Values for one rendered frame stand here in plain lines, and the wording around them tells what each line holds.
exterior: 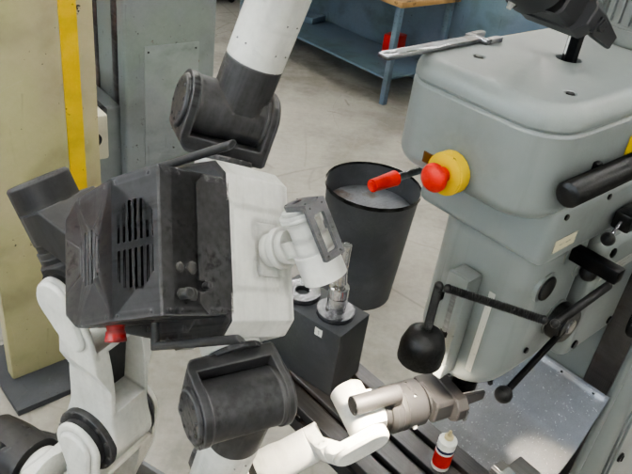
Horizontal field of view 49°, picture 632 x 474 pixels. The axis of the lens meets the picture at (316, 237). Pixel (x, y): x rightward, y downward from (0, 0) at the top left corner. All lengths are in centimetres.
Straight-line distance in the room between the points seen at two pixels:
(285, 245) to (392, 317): 258
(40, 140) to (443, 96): 186
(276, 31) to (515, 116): 36
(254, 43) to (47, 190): 46
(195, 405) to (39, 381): 215
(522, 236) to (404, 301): 267
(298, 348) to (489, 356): 60
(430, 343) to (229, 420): 32
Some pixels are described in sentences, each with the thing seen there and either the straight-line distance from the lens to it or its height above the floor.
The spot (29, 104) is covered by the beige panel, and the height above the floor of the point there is 119.
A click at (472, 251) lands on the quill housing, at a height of 158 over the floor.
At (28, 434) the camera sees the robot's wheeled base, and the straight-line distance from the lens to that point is 192.
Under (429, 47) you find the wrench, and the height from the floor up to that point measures 190.
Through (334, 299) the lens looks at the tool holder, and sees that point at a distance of 159.
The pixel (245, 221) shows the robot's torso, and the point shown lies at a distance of 102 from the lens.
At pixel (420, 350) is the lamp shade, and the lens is 108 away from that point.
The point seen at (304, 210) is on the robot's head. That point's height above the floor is 169.
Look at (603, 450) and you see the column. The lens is 183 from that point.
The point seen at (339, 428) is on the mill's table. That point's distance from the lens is 164.
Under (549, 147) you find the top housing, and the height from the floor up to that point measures 184.
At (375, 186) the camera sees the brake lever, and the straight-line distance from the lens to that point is 101.
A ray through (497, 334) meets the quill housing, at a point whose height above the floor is 146.
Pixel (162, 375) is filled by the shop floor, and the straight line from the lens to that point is 311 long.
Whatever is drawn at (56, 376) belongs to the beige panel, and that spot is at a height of 3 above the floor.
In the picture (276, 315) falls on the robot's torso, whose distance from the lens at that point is 104.
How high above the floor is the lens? 216
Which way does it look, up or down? 32 degrees down
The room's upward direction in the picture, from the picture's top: 8 degrees clockwise
